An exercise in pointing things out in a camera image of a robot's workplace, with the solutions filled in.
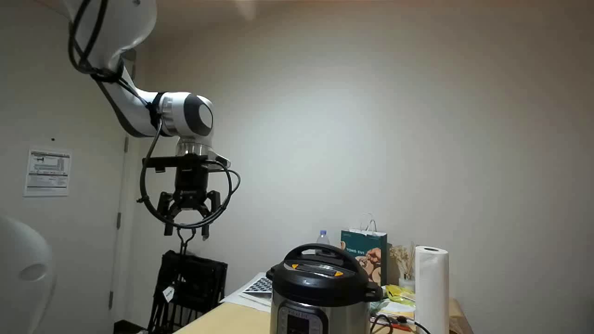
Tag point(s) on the black rice cooker lid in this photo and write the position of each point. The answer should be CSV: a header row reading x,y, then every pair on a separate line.
x,y
320,280

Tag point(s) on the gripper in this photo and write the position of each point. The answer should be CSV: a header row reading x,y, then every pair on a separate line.
x,y
190,183

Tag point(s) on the white paper towel roll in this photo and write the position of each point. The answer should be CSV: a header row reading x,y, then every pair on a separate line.
x,y
431,292

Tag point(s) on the clear water bottle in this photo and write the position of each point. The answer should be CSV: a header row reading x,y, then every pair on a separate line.
x,y
323,237

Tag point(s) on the brown paper bag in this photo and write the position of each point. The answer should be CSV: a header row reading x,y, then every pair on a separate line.
x,y
459,317

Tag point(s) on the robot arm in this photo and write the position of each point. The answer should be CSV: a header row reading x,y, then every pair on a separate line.
x,y
130,106

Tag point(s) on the black folded rack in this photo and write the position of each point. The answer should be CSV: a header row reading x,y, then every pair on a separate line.
x,y
195,283

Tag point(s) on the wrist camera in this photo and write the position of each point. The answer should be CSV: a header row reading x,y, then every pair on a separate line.
x,y
160,162

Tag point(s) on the dried flowers in vase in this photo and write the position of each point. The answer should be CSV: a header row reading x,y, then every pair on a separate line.
x,y
406,266

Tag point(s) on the white paper notice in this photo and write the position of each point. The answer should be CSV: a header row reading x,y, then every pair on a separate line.
x,y
47,172

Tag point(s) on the red tool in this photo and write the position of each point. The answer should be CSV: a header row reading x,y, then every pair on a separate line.
x,y
394,324

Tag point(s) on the silver rice cooker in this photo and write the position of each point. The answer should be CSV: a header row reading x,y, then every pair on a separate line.
x,y
320,301

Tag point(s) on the white door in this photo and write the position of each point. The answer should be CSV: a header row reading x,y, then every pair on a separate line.
x,y
83,208

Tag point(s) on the yellow packet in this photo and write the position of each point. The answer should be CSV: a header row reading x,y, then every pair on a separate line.
x,y
399,293

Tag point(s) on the green paper gift bag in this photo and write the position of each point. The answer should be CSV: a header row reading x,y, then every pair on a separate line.
x,y
366,246

